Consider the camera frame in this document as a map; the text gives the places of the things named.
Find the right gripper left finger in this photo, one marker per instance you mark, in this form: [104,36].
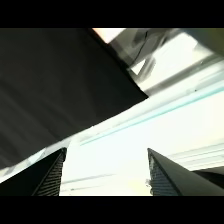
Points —
[36,178]

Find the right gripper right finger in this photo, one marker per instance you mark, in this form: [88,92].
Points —
[176,181]

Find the black trousers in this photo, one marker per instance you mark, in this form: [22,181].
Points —
[56,86]

